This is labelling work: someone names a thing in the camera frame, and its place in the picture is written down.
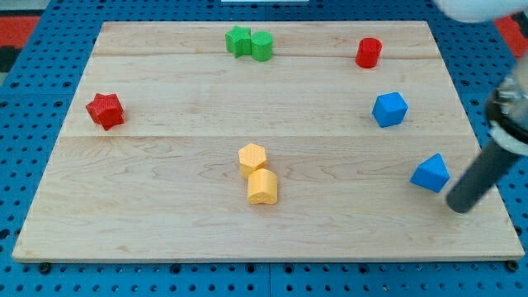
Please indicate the blue triangle block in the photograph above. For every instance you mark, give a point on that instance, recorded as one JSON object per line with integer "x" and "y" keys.
{"x": 432, "y": 174}

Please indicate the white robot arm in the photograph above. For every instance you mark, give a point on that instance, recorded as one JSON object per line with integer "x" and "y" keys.
{"x": 509, "y": 125}

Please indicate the blue cube block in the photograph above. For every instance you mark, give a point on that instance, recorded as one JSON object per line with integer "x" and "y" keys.
{"x": 389, "y": 109}

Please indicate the yellow hexagon block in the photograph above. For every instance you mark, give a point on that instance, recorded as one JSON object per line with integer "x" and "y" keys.
{"x": 251, "y": 157}

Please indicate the yellow heart block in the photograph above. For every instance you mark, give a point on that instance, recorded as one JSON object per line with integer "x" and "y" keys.
{"x": 262, "y": 187}

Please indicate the wooden board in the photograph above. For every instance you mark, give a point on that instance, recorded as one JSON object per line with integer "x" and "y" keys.
{"x": 166, "y": 185}

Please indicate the green cylinder block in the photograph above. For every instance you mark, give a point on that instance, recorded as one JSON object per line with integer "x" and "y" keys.
{"x": 261, "y": 46}

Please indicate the green star block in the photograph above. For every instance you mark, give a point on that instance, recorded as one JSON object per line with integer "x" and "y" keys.
{"x": 238, "y": 41}

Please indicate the red cylinder block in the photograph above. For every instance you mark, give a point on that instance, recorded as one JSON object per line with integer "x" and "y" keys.
{"x": 368, "y": 52}

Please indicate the red star block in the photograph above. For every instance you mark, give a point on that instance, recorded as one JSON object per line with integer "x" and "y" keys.
{"x": 106, "y": 111}

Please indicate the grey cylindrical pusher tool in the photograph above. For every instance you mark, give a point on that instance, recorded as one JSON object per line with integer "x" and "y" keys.
{"x": 485, "y": 171}

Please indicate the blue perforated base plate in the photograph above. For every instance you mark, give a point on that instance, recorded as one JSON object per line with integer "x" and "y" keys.
{"x": 40, "y": 84}

